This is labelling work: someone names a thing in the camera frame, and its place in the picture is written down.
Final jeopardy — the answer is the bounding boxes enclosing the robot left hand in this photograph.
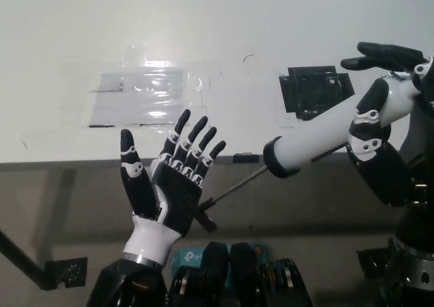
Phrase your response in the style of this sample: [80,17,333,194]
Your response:
[120,108,227,266]

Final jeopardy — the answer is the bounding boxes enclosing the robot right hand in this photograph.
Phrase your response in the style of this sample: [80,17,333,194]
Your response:
[340,41,434,252]

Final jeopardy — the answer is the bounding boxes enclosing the small white air pump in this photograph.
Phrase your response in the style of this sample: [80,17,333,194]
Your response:
[195,78,423,233]

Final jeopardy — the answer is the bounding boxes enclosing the teal tp-link box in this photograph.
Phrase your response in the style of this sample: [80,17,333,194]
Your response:
[169,244,271,293]

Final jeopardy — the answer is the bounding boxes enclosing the clear plastic sheet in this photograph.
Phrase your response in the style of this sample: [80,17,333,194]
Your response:
[90,70,186,127]

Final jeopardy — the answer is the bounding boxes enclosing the black table leg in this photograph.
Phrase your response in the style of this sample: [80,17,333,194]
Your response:
[0,230,48,289]

